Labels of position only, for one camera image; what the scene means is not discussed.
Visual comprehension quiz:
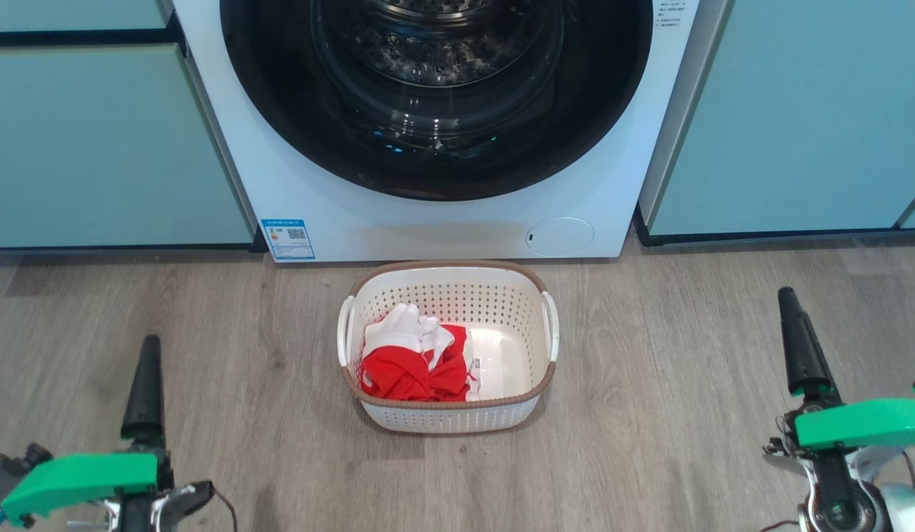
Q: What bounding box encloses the blue energy label sticker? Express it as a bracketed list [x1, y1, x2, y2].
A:
[260, 218, 316, 261]

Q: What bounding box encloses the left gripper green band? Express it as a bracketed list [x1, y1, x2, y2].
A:
[1, 335, 214, 532]

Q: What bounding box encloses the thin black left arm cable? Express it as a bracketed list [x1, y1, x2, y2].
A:
[206, 484, 238, 532]

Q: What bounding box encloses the round dark glass washer door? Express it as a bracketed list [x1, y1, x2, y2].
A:
[220, 0, 654, 202]

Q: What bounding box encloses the round white filter cover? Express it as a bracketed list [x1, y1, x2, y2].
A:
[524, 216, 596, 258]

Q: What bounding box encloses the white perforated laundry basket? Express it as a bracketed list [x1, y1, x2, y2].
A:
[337, 260, 560, 434]

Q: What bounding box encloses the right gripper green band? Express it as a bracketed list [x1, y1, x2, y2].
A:
[764, 287, 915, 496]

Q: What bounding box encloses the teal cabinet right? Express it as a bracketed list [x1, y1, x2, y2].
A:
[639, 0, 915, 237]

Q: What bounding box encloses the perforated steel washing machine drum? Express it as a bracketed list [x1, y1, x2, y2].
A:
[313, 0, 565, 89]

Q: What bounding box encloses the white front-load washing machine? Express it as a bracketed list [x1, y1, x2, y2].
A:
[173, 0, 728, 263]

